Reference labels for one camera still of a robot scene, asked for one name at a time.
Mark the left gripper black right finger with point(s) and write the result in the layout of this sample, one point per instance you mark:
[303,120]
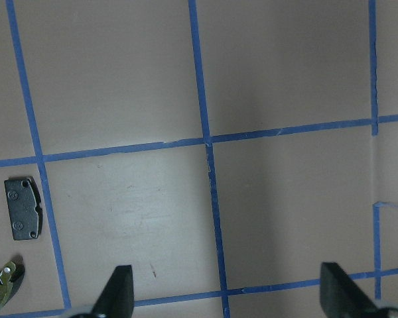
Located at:
[340,296]

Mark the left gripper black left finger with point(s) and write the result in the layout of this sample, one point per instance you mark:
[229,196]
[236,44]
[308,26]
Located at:
[117,297]

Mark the olive curved brake shoe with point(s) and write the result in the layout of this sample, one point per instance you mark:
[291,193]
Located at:
[11,277]

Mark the dark grey brake pad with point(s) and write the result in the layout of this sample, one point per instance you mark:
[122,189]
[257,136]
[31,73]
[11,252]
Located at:
[24,207]

